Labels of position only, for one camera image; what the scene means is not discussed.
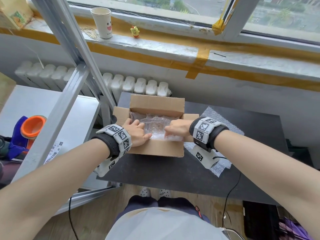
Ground white radiator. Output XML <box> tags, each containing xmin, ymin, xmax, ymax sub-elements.
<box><xmin>14</xmin><ymin>60</ymin><xmax>173</xmax><ymax>103</ymax></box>

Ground person's white shirt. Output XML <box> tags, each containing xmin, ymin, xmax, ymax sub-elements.
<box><xmin>105</xmin><ymin>207</ymin><xmax>229</xmax><ymax>240</ymax></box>

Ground short yellow tape strip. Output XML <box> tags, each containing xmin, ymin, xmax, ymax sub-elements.
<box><xmin>185</xmin><ymin>48</ymin><xmax>210</xmax><ymax>80</ymax></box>

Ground white window frame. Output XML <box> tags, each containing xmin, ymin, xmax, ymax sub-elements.
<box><xmin>66</xmin><ymin>0</ymin><xmax>320</xmax><ymax>45</ymax></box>

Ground black bag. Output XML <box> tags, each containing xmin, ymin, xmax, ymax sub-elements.
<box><xmin>0</xmin><ymin>135</ymin><xmax>12</xmax><ymax>190</ymax></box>

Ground person's left forearm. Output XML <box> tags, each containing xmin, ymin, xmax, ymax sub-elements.
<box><xmin>0</xmin><ymin>138</ymin><xmax>110</xmax><ymax>240</ymax></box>

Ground brown parcel with label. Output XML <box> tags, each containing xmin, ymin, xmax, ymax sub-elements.
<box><xmin>0</xmin><ymin>72</ymin><xmax>17</xmax><ymax>114</ymax></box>

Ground person's dark trousers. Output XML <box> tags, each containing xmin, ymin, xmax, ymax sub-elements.
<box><xmin>115</xmin><ymin>195</ymin><xmax>210</xmax><ymax>240</ymax></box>

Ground paper cup with smiley face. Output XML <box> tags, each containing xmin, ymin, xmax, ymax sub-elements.
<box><xmin>90</xmin><ymin>7</ymin><xmax>113</xmax><ymax>40</ymax></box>

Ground person's left hand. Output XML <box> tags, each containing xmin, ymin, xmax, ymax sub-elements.
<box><xmin>122</xmin><ymin>118</ymin><xmax>152</xmax><ymax>148</ymax></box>

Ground long yellow tape strip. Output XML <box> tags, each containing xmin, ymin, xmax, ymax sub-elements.
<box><xmin>0</xmin><ymin>27</ymin><xmax>320</xmax><ymax>92</ymax></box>
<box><xmin>75</xmin><ymin>15</ymin><xmax>320</xmax><ymax>64</ymax></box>

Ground white barcode label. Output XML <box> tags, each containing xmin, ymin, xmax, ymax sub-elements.
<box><xmin>44</xmin><ymin>141</ymin><xmax>63</xmax><ymax>165</ymax></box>

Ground black wristband with marker tiles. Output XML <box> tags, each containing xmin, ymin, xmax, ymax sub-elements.
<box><xmin>91</xmin><ymin>124</ymin><xmax>132</xmax><ymax>159</ymax></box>
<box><xmin>189</xmin><ymin>117</ymin><xmax>230</xmax><ymax>152</ymax></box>

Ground brown cardboard box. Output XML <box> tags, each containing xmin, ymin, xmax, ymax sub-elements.
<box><xmin>112</xmin><ymin>94</ymin><xmax>200</xmax><ymax>158</ymax></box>

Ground blue orange tape dispenser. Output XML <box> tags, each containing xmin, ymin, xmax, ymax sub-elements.
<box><xmin>7</xmin><ymin>115</ymin><xmax>47</xmax><ymax>160</ymax></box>

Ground thin black cable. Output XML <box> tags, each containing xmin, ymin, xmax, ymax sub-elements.
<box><xmin>212</xmin><ymin>156</ymin><xmax>244</xmax><ymax>240</ymax></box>
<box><xmin>69</xmin><ymin>196</ymin><xmax>80</xmax><ymax>240</ymax></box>

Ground person's right forearm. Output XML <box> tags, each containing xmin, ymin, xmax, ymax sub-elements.
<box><xmin>214</xmin><ymin>130</ymin><xmax>320</xmax><ymax>240</ymax></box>

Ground bundle of thin straw sticks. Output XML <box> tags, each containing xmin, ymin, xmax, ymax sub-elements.
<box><xmin>79</xmin><ymin>26</ymin><xmax>100</xmax><ymax>42</ymax></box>

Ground white window sill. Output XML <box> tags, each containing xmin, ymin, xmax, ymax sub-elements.
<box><xmin>25</xmin><ymin>17</ymin><xmax>320</xmax><ymax>84</ymax></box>

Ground black case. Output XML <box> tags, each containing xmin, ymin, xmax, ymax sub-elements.
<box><xmin>243</xmin><ymin>200</ymin><xmax>280</xmax><ymax>240</ymax></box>

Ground person's right hand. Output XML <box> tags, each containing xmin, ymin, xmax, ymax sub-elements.
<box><xmin>164</xmin><ymin>118</ymin><xmax>194</xmax><ymax>143</ymax></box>

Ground purple cloth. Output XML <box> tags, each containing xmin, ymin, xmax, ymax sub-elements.
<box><xmin>279</xmin><ymin>217</ymin><xmax>314</xmax><ymax>240</ymax></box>

